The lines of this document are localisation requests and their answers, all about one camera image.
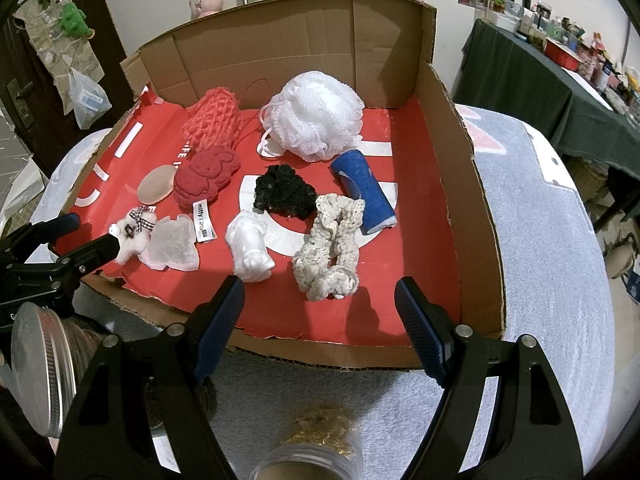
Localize red storage box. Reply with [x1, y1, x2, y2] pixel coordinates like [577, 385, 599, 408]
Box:
[544, 37, 584, 72]

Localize white mesh pouch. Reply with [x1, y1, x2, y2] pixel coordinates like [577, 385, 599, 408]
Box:
[137, 214, 200, 272]

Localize red foam fruit net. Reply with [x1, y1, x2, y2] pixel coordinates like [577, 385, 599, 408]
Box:
[181, 87, 244, 154]

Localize black scrunchie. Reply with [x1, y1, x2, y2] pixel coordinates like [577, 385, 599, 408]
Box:
[253, 164, 320, 221]

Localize row of cosmetic bottles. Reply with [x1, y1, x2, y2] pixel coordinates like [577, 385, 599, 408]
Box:
[492, 0, 640, 127]

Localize green plush toy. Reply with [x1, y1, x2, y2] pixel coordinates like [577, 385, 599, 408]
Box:
[59, 2, 91, 41]

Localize cardboard box with red bottom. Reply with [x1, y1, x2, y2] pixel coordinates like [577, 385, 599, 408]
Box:
[65, 0, 503, 374]

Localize hanging door organizer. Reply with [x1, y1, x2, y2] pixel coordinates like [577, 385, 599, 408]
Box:
[12, 0, 101, 111]

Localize beige powder puff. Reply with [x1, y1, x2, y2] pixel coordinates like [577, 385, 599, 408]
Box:
[137, 165, 176, 206]

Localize small white plush with bow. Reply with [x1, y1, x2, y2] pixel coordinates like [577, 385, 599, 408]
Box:
[108, 204, 160, 265]

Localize small clear jar gold pins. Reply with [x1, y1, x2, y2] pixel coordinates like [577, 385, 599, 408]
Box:
[249, 405, 364, 480]

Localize dark brown door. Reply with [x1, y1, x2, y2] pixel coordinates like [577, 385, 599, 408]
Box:
[0, 0, 129, 176]

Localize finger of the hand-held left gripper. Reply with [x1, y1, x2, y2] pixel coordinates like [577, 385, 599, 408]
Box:
[47, 231, 123, 286]
[0, 212, 82, 266]

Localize table with dark green cloth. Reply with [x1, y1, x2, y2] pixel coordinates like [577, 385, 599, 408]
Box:
[452, 19, 640, 181]

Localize blue towel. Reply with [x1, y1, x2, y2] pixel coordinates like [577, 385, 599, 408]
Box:
[330, 150, 397, 236]

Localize white plush toy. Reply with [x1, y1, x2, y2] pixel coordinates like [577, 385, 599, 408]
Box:
[225, 210, 276, 284]

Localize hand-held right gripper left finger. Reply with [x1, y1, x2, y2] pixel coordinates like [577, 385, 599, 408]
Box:
[52, 275, 246, 480]

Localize large glass jar metal lid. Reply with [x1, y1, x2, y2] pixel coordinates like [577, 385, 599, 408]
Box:
[10, 302, 119, 439]

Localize cream crochet scrunchie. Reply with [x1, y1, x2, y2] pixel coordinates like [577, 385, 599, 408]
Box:
[292, 194, 367, 302]

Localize white mesh bath pouf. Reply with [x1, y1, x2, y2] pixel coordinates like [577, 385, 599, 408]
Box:
[256, 71, 365, 164]

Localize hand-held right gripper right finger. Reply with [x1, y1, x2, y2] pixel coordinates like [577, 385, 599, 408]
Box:
[394, 276, 585, 480]

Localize clear plastic bag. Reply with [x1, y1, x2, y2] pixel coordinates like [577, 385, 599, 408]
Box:
[66, 67, 112, 130]

